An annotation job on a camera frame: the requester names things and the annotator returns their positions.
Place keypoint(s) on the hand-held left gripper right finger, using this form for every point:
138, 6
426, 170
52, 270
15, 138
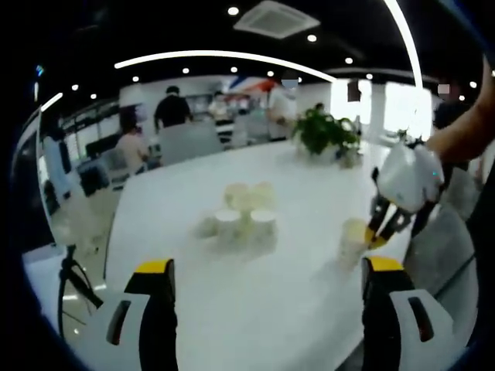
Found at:
381, 317

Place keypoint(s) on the black tripod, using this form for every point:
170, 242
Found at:
70, 257

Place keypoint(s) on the light blue hanging cloth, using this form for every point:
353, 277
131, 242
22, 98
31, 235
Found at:
54, 166

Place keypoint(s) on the green potted plant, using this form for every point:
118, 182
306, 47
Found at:
321, 131

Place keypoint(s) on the white table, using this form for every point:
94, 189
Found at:
270, 309

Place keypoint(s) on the long curved ceiling light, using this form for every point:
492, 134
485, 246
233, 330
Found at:
216, 53
410, 38

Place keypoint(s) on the short ceiling light strip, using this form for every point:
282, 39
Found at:
51, 102

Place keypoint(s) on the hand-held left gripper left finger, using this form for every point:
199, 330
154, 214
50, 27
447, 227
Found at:
154, 317

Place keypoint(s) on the group of ceiling spotlights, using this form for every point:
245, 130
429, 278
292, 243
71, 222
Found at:
233, 11

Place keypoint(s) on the cluster of paper cups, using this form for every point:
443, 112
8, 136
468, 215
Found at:
247, 197

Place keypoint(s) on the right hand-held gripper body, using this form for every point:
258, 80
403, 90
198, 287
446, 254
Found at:
410, 178

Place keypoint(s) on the grey office chair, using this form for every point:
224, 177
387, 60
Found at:
441, 251

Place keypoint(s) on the ceiling air conditioner vent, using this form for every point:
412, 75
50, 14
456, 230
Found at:
276, 19

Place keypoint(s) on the white paper cup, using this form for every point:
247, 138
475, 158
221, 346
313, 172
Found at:
354, 247

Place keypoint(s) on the small glass jar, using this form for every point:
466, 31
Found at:
350, 159

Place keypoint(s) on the black hanging panel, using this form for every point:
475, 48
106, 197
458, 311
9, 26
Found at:
353, 90

